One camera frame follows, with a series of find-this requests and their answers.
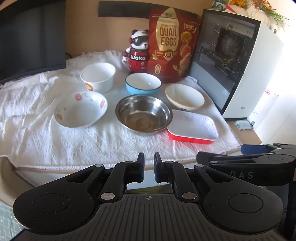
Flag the white paper bowl orange print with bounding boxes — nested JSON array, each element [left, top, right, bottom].
[[80, 62, 116, 94]]

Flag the small red box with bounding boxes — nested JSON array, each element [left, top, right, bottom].
[[147, 58, 169, 76]]

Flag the white textured cloth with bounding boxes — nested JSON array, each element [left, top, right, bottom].
[[0, 49, 241, 169]]

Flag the panda figurine red suit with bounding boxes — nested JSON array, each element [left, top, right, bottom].
[[122, 29, 150, 72]]

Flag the white computer case glass panel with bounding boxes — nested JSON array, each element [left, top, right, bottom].
[[188, 9, 284, 119]]

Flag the red foil tray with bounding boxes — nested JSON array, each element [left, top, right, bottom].
[[166, 110, 220, 145]]

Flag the white bowl yellow rim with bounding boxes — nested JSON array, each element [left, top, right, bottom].
[[165, 84, 205, 111]]

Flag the pale green checked cloth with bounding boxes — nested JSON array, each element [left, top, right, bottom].
[[0, 201, 19, 241]]

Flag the artificial flowers with white pumpkins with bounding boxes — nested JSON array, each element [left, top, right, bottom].
[[225, 0, 290, 29]]

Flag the black wall strip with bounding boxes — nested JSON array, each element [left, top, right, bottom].
[[98, 1, 198, 19]]

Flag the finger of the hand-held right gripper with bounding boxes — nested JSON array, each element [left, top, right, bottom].
[[240, 143, 296, 155], [196, 151, 271, 166]]

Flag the stainless steel bowl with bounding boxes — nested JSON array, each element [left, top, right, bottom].
[[115, 94, 173, 133]]

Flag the blue ceramic bowl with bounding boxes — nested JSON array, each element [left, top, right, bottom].
[[125, 73, 162, 95]]

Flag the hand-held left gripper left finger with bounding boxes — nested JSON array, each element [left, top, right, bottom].
[[65, 152, 145, 204]]

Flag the red snack bag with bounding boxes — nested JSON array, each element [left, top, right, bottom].
[[149, 7, 203, 84]]

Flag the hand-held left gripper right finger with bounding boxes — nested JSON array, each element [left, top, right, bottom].
[[154, 152, 232, 204]]

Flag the green lid jar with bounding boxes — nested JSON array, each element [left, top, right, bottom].
[[211, 0, 227, 11]]

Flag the white floral bowl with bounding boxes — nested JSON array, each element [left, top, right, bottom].
[[54, 91, 108, 128]]

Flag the black monitor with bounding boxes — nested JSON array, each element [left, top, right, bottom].
[[0, 9, 67, 82]]

